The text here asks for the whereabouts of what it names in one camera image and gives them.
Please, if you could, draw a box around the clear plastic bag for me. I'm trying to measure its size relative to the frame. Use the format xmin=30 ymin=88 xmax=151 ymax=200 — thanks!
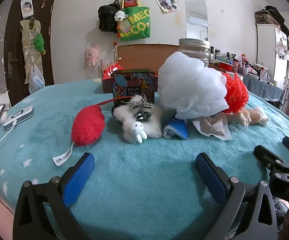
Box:
xmin=29 ymin=64 xmax=45 ymax=95

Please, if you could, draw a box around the white cabinet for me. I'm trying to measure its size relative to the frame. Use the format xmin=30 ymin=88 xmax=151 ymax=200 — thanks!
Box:
xmin=256 ymin=22 xmax=288 ymax=85

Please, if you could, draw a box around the green tote bag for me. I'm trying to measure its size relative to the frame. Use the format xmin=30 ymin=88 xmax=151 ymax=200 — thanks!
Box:
xmin=117 ymin=0 xmax=151 ymax=42

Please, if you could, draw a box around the table with grey cloth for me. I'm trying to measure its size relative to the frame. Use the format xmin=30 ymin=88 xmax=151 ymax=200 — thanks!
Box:
xmin=242 ymin=74 xmax=285 ymax=103

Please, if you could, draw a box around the white tea bag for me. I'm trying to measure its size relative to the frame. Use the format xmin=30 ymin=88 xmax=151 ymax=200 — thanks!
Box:
xmin=192 ymin=115 xmax=233 ymax=141

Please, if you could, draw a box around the green plush toy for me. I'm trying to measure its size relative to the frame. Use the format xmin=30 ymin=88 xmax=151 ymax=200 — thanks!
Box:
xmin=34 ymin=33 xmax=46 ymax=55

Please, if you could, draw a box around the pink plush toy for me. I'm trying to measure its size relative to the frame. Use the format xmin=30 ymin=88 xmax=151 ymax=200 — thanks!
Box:
xmin=85 ymin=44 xmax=100 ymax=67

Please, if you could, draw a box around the metal door handle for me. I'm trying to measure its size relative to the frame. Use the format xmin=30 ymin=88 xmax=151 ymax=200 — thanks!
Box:
xmin=7 ymin=52 xmax=19 ymax=80

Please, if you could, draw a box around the beige powder puff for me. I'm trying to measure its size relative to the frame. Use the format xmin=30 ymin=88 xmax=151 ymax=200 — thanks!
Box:
xmin=247 ymin=109 xmax=262 ymax=125

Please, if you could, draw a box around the white flat device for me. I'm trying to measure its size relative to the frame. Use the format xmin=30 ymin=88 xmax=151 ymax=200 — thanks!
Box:
xmin=3 ymin=106 xmax=34 ymax=131

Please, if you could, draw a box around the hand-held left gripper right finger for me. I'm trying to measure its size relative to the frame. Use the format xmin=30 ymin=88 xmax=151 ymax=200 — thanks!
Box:
xmin=195 ymin=152 xmax=278 ymax=240

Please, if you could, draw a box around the beige hanging fabric organizer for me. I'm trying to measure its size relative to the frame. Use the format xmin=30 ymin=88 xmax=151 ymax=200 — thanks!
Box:
xmin=20 ymin=17 xmax=46 ymax=85

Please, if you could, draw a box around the black bag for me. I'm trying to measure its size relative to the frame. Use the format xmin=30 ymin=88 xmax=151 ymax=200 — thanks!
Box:
xmin=98 ymin=0 xmax=121 ymax=33

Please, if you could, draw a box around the row of cosmetic bottles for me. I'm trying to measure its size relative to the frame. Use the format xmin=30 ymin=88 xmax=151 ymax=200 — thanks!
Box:
xmin=211 ymin=46 xmax=272 ymax=83

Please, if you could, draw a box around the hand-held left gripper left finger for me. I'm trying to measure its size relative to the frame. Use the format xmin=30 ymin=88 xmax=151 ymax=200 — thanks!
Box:
xmin=13 ymin=152 xmax=95 ymax=240

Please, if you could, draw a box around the red plastic basket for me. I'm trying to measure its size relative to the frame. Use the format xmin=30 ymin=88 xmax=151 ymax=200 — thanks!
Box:
xmin=218 ymin=61 xmax=235 ymax=73

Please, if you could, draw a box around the white mesh bath pouf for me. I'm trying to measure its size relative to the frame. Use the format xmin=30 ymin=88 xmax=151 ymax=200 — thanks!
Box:
xmin=158 ymin=51 xmax=229 ymax=120

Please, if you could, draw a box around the teal star blanket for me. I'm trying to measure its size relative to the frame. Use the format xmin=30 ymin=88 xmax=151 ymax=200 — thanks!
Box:
xmin=0 ymin=79 xmax=289 ymax=240

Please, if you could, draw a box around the beige crochet scrunchie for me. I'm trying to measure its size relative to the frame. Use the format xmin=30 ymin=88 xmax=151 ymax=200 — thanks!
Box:
xmin=226 ymin=110 xmax=251 ymax=128

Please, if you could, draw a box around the dark patterned suitcase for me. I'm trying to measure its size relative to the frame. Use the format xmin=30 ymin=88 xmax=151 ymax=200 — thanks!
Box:
xmin=254 ymin=5 xmax=286 ymax=25

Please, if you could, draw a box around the tall glass jar metal lid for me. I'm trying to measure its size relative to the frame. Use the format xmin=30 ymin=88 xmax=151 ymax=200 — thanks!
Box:
xmin=179 ymin=38 xmax=211 ymax=67

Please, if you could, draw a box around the red mesh bath pouf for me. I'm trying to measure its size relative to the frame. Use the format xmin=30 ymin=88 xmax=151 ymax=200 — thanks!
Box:
xmin=222 ymin=72 xmax=249 ymax=114

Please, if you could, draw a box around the red plush heart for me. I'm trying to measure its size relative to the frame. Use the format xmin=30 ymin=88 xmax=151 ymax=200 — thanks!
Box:
xmin=53 ymin=95 xmax=140 ymax=167

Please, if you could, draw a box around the white fluffy hair clip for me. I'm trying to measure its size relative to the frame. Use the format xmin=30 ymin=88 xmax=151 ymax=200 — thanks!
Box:
xmin=112 ymin=95 xmax=163 ymax=144

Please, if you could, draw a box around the blue cloth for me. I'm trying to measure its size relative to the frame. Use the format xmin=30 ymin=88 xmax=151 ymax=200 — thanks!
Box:
xmin=163 ymin=119 xmax=189 ymax=140

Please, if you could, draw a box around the red lined cardboard box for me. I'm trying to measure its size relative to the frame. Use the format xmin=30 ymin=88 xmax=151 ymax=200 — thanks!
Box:
xmin=101 ymin=44 xmax=182 ymax=93

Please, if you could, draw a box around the patterned tin box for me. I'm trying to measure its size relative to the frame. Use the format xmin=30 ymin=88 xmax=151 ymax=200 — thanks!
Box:
xmin=111 ymin=69 xmax=155 ymax=105

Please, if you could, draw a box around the dark brown door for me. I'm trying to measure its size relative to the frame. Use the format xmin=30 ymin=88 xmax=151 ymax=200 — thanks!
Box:
xmin=4 ymin=0 xmax=60 ymax=105

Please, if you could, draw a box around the wall photo print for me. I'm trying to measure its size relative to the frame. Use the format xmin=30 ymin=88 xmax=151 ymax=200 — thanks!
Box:
xmin=154 ymin=0 xmax=178 ymax=13

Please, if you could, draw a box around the wall mirror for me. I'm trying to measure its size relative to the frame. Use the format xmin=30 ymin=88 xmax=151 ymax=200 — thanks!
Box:
xmin=185 ymin=0 xmax=208 ymax=45

